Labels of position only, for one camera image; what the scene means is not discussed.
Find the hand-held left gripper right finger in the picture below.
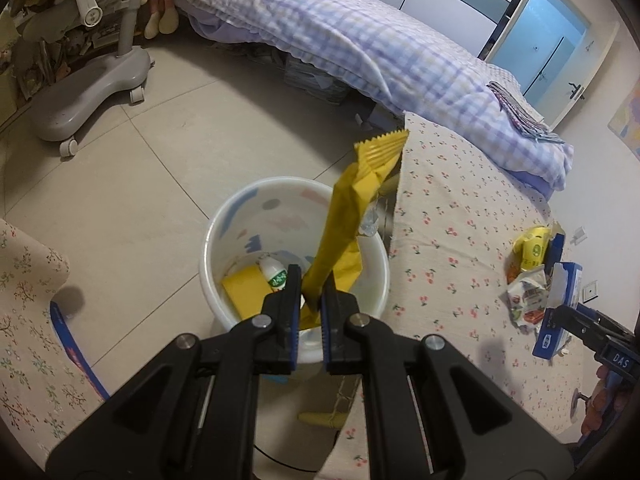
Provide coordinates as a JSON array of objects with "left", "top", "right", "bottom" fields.
[{"left": 321, "top": 276, "right": 575, "bottom": 480}]

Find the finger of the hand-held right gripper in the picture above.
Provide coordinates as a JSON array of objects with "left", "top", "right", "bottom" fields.
[
  {"left": 595, "top": 341, "right": 639, "bottom": 374},
  {"left": 545, "top": 304, "right": 638, "bottom": 348}
]

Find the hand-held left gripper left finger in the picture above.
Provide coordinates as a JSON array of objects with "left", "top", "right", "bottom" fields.
[{"left": 45, "top": 264, "right": 303, "bottom": 480}]

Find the yellow packet with green circle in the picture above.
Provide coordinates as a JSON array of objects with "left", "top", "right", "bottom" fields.
[{"left": 506, "top": 226, "right": 553, "bottom": 285}]

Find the long yellow snack wrapper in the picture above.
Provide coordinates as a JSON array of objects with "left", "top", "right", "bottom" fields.
[{"left": 297, "top": 129, "right": 411, "bottom": 333}]

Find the white plastic bucket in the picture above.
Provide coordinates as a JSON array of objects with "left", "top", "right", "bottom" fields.
[{"left": 199, "top": 176, "right": 391, "bottom": 386}]

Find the person's right hand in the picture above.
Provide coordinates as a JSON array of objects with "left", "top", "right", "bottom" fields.
[{"left": 581, "top": 365, "right": 632, "bottom": 439}]

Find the crumpled white snack wrapper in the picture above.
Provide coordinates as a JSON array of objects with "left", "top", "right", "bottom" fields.
[{"left": 501, "top": 265, "right": 551, "bottom": 333}]

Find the white bottle with green label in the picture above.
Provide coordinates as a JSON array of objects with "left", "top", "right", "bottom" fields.
[{"left": 257, "top": 254, "right": 291, "bottom": 293}]

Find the flat yellow packet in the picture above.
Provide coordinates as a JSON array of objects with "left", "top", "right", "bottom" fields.
[{"left": 221, "top": 266, "right": 276, "bottom": 321}]

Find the small yellow packet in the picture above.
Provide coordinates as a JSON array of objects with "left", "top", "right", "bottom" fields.
[{"left": 297, "top": 410, "right": 351, "bottom": 428}]

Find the cherry print tablecloth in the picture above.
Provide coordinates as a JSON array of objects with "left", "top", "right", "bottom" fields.
[{"left": 320, "top": 110, "right": 621, "bottom": 480}]

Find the folded checked cloth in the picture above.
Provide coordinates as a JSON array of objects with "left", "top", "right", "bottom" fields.
[{"left": 487, "top": 81, "right": 566, "bottom": 143}]

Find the flat blue box with red edge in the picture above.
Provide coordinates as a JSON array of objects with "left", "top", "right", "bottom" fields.
[{"left": 50, "top": 302, "right": 111, "bottom": 401}]

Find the patterned storage box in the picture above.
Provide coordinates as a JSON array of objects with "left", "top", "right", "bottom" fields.
[{"left": 285, "top": 55, "right": 348, "bottom": 106}]

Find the beige branch print cloth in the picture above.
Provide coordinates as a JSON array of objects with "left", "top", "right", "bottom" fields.
[{"left": 0, "top": 217, "right": 108, "bottom": 453}]

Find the white door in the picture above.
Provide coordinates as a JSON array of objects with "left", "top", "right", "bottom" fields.
[{"left": 487, "top": 0, "right": 621, "bottom": 131}]

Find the purple plaid quilt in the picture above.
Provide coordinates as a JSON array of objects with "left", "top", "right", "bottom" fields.
[{"left": 167, "top": 0, "right": 576, "bottom": 193}]

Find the grey swivel chair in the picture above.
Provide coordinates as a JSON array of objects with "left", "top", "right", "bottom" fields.
[{"left": 10, "top": 0, "right": 153, "bottom": 156}]

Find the black cable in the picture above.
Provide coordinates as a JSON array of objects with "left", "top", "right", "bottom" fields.
[{"left": 254, "top": 444, "right": 321, "bottom": 473}]

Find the wall poster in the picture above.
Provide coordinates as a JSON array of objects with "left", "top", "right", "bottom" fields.
[{"left": 607, "top": 85, "right": 640, "bottom": 161}]

